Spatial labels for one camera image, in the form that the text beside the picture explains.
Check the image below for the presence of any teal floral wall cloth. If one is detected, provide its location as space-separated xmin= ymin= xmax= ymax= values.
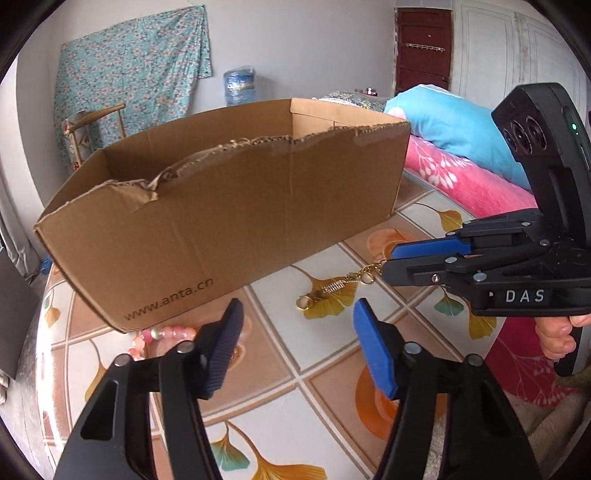
xmin=53 ymin=4 xmax=213 ymax=162

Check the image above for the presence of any person's right hand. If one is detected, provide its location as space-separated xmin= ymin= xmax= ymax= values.
xmin=536 ymin=314 xmax=591 ymax=358

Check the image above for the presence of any pink floral blanket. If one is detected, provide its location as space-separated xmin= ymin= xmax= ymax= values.
xmin=402 ymin=134 xmax=591 ymax=407

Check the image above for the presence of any white wardrobe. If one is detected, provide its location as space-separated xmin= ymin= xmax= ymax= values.
xmin=450 ymin=0 xmax=583 ymax=116

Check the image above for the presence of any dark red door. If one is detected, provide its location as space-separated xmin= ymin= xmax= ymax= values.
xmin=394 ymin=7 xmax=453 ymax=95

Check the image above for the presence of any dark cabinet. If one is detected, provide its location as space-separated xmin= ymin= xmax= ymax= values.
xmin=0 ymin=249 xmax=42 ymax=381

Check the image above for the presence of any green shaggy cloth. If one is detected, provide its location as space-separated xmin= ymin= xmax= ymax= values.
xmin=556 ymin=367 xmax=591 ymax=391

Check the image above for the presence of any brown cardboard box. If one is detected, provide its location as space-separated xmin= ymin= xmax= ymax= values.
xmin=33 ymin=98 xmax=411 ymax=334

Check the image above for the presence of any grey patterned pillow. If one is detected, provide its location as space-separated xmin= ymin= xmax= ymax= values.
xmin=314 ymin=90 xmax=389 ymax=112

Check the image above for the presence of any white fluffy blanket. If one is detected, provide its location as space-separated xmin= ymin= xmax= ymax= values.
xmin=503 ymin=388 xmax=591 ymax=467

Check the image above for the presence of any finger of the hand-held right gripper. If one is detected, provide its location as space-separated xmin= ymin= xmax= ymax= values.
xmin=381 ymin=244 xmax=550 ymax=287
xmin=392 ymin=209 xmax=543 ymax=260

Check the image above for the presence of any gold chain bracelet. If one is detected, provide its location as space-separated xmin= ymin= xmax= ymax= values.
xmin=295 ymin=261 xmax=389 ymax=312

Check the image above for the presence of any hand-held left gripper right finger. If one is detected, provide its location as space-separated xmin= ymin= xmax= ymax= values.
xmin=353 ymin=298 xmax=541 ymax=480

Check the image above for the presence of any blue pillow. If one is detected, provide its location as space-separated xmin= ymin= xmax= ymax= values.
xmin=383 ymin=84 xmax=534 ymax=192

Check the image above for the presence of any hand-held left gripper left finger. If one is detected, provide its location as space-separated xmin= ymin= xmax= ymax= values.
xmin=55 ymin=298 xmax=245 ymax=480

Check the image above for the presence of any blue water jug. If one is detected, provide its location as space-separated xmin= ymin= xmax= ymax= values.
xmin=223 ymin=65 xmax=257 ymax=107

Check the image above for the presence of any pink bead bracelet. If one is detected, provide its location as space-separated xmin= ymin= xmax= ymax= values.
xmin=128 ymin=324 xmax=198 ymax=361

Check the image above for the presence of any wooden chair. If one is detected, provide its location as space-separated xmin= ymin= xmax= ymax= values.
xmin=62 ymin=102 xmax=127 ymax=169

